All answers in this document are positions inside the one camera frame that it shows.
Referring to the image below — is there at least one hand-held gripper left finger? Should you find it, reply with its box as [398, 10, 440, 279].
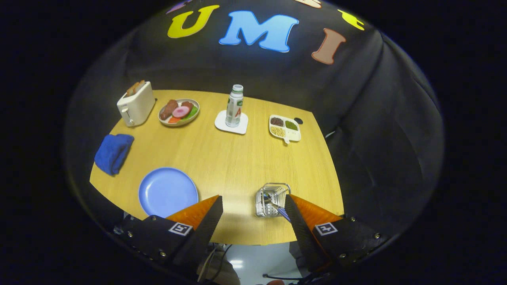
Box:
[115, 195, 224, 274]

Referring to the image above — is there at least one blue round plate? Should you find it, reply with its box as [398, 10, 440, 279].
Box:
[138, 167, 199, 219]

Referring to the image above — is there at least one white drink bottle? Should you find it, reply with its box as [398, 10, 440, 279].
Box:
[225, 84, 244, 127]

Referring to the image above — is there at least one metal wire rack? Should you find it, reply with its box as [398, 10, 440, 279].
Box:
[255, 182, 292, 218]

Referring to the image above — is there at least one white divided dish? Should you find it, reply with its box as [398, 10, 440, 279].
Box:
[269, 114, 301, 144]

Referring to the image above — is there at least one white toaster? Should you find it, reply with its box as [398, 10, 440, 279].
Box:
[116, 81, 156, 127]

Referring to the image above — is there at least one large brown meat piece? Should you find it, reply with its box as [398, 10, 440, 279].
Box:
[160, 99, 179, 120]

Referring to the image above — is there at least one grey food plate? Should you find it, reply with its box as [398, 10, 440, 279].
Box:
[158, 98, 200, 127]

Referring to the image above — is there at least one fork with checkered handle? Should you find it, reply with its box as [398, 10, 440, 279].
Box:
[265, 193, 286, 216]

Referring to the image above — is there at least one black cable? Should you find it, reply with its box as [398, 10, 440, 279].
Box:
[198, 243, 232, 283]

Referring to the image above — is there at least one black backdrop cloth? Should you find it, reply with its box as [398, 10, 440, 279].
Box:
[63, 0, 446, 238]

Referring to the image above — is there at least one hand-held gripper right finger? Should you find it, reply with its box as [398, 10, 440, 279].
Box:
[284, 194, 391, 274]

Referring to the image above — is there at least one blue folded towel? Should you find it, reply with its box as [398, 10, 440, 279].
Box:
[94, 134, 135, 176]

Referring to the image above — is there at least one white coaster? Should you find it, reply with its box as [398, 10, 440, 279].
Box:
[214, 110, 249, 135]

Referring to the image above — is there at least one person's leg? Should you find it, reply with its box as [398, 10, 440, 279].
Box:
[197, 245, 240, 285]

